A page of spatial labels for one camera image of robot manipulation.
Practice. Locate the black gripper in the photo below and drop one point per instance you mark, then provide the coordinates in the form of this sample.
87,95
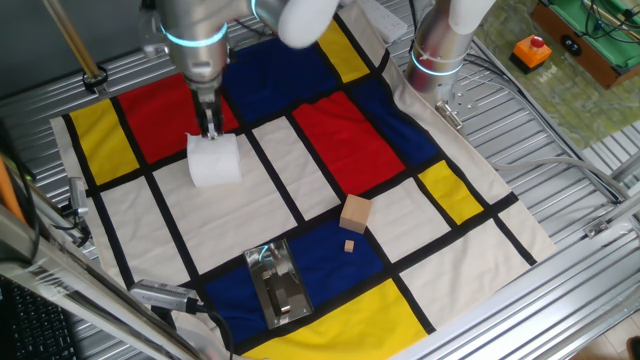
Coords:
206,92

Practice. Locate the white toilet paper roll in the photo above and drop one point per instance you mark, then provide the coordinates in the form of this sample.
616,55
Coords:
215,162

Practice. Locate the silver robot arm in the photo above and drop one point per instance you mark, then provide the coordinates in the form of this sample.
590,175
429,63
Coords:
200,20

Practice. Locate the black rod clamp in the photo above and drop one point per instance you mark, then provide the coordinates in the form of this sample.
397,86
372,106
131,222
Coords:
95,79

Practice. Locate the colour block patterned cloth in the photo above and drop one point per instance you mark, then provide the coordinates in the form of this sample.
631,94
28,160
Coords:
350,140

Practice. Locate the brass rod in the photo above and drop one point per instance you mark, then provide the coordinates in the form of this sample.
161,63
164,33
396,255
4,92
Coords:
72,37

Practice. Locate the large wooden cube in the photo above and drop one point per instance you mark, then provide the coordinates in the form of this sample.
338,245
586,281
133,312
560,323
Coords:
356,214

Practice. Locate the small wooden cube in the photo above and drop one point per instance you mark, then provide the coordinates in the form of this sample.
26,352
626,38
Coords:
349,245

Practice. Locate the white power strip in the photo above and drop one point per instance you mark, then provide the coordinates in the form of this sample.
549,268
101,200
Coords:
382,20

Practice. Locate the orange stick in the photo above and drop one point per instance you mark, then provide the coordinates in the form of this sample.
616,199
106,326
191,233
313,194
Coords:
9,195

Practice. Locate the black keyboard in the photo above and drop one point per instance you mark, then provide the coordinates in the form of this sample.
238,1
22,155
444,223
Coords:
30,325

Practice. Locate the orange emergency stop button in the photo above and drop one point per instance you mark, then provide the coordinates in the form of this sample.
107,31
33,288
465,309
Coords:
530,52

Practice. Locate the miniature green pool table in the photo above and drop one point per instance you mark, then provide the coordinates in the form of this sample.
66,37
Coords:
590,45

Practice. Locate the small silver camera on mount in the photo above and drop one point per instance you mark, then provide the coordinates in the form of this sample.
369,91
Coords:
77,195

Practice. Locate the aluminium frame bar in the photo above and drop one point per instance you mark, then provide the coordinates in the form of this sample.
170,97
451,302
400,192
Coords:
50,270

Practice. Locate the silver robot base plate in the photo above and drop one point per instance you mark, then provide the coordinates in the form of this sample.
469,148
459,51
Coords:
450,112

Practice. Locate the small silver bracket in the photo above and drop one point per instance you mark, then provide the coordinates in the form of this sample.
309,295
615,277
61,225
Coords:
596,228

